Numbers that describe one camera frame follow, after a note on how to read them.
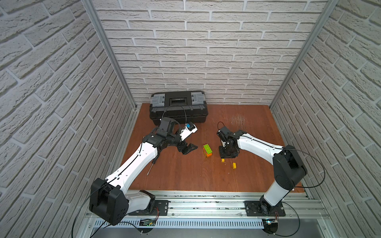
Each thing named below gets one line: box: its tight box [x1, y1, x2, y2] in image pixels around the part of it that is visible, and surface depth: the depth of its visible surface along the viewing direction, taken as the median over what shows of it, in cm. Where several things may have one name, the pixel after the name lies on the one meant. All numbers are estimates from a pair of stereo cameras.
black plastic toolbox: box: [149, 90, 209, 125], surface depth 100 cm
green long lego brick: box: [203, 143, 213, 155], surface depth 91 cm
